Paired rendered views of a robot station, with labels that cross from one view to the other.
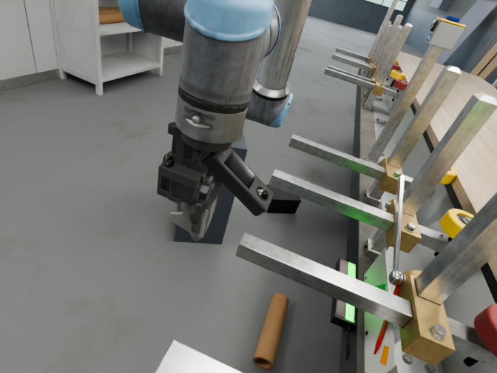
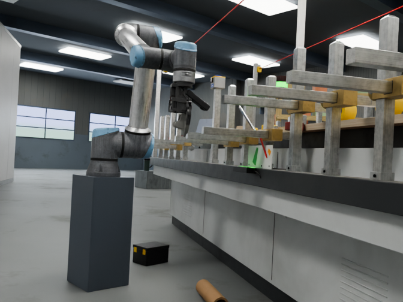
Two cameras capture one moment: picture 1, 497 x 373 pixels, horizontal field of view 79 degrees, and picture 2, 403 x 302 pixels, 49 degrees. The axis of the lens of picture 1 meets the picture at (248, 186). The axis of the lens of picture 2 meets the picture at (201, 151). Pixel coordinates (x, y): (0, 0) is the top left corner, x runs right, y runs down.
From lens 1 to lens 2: 1.55 m
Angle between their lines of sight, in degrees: 43
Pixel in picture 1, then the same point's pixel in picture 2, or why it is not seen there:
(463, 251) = not seen: hidden behind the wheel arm
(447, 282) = (270, 118)
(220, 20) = (190, 47)
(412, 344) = (272, 133)
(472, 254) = not seen: hidden behind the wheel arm
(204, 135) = (189, 78)
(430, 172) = (247, 111)
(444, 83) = (232, 91)
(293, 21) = (149, 85)
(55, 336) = not seen: outside the picture
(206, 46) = (187, 53)
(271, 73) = (140, 118)
